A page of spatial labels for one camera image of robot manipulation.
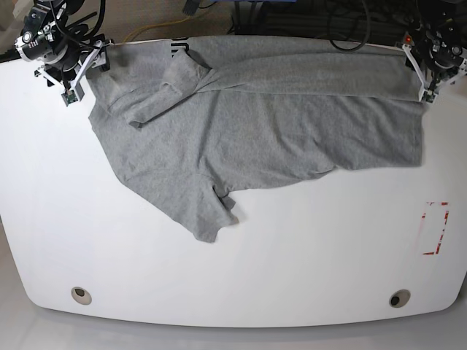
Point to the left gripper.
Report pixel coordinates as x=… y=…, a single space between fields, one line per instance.
x=436 y=64

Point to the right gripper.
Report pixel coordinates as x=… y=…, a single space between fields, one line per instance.
x=67 y=72

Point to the grey T-shirt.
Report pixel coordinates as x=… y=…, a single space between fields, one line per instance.
x=183 y=128

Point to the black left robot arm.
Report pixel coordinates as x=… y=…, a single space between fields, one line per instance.
x=435 y=21

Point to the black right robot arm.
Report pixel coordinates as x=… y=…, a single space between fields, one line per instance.
x=44 y=37

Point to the black rod on floor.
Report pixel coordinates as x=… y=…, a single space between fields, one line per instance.
x=8 y=50

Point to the black brush on floor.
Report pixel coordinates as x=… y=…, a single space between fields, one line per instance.
x=191 y=7

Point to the red tape rectangle marking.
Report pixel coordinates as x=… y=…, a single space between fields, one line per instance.
x=432 y=227

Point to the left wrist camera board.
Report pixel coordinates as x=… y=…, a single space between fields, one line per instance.
x=428 y=96

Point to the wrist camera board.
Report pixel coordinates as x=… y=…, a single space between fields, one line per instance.
x=428 y=96
x=72 y=95

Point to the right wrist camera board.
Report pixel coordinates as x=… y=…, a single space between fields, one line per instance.
x=72 y=95

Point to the white power strip red switch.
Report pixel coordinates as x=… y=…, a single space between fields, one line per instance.
x=407 y=39

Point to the left table cable grommet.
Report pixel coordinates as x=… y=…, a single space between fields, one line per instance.
x=81 y=296

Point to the table cable grommet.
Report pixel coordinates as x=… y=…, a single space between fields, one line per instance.
x=400 y=298
x=81 y=296

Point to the right table cable grommet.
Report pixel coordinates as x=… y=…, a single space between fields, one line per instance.
x=400 y=298

